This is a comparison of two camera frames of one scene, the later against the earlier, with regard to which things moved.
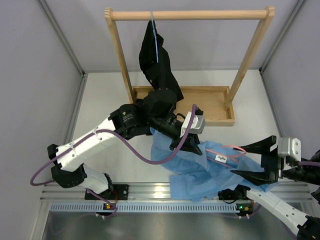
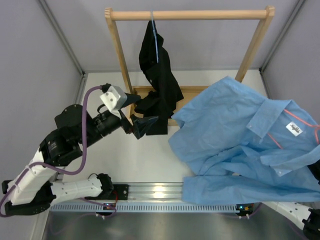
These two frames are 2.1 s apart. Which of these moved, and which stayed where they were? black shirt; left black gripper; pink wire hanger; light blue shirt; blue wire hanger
Moved: left black gripper; pink wire hanger; light blue shirt
Stayed: black shirt; blue wire hanger
